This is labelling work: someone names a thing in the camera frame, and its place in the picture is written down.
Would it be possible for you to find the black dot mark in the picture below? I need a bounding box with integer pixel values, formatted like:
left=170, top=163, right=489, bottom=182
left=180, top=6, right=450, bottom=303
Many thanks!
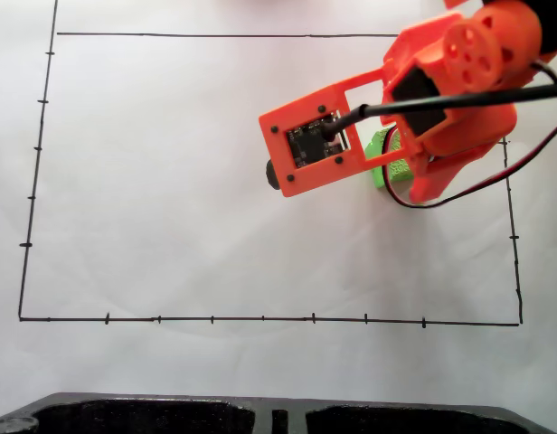
left=265, top=157, right=285, bottom=192

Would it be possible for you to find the white paper sheet drawn rectangle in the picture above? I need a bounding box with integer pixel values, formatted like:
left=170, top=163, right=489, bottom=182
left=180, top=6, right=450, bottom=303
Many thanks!
left=0, top=0, right=557, bottom=404

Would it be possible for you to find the red black motor wire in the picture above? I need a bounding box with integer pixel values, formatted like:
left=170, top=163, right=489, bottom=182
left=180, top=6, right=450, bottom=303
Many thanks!
left=381, top=61, right=557, bottom=210

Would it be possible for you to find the black camera cable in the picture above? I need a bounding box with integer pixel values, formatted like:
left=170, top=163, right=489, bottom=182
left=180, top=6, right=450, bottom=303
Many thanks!
left=321, top=80, right=557, bottom=142

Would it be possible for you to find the green textured block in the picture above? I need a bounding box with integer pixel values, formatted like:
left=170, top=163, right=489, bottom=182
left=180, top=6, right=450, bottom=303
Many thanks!
left=365, top=128, right=418, bottom=189

